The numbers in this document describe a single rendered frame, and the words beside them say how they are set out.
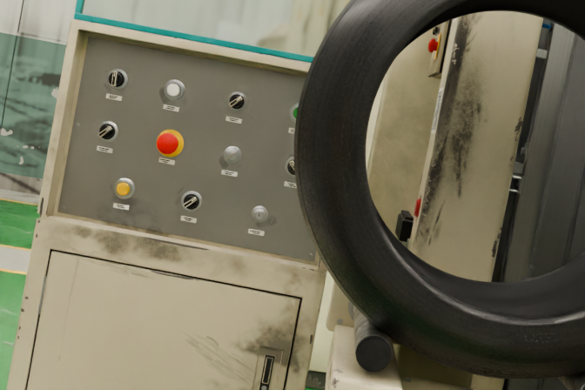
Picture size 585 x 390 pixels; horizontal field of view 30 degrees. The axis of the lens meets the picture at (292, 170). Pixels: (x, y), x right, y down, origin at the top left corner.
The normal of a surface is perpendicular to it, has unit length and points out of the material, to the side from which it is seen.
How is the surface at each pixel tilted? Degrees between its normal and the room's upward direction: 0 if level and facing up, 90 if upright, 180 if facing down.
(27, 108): 90
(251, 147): 90
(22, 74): 90
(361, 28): 71
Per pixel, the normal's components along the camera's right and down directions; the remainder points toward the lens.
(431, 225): -0.05, 0.04
